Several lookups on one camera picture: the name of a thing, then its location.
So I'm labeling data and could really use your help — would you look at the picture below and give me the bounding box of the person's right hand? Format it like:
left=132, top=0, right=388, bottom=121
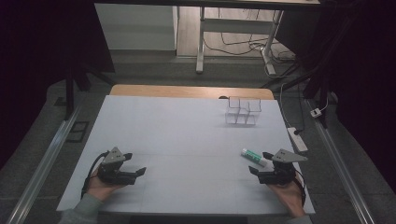
left=266, top=173, right=307, bottom=218

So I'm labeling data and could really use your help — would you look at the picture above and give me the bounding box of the person's left hand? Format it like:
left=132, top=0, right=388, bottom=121
left=86, top=166, right=126, bottom=203

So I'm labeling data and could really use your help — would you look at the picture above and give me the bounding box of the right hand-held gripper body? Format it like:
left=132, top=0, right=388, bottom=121
left=257, top=148, right=308, bottom=187

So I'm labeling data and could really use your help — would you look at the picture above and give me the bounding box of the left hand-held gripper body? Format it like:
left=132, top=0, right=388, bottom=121
left=97, top=147, right=137, bottom=186

